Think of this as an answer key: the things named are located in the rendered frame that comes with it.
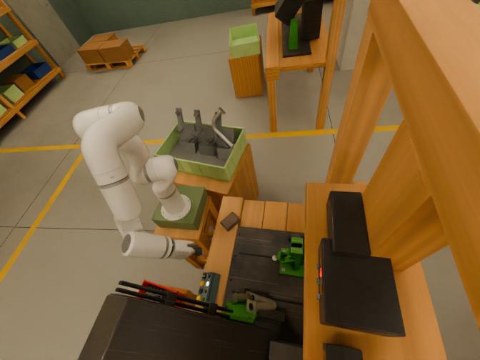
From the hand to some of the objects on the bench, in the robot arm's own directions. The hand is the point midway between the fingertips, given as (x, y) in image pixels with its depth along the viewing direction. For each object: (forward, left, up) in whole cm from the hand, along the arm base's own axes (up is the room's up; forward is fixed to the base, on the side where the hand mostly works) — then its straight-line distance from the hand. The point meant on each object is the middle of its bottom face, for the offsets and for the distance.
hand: (197, 251), depth 96 cm
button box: (+3, -9, -33) cm, 34 cm away
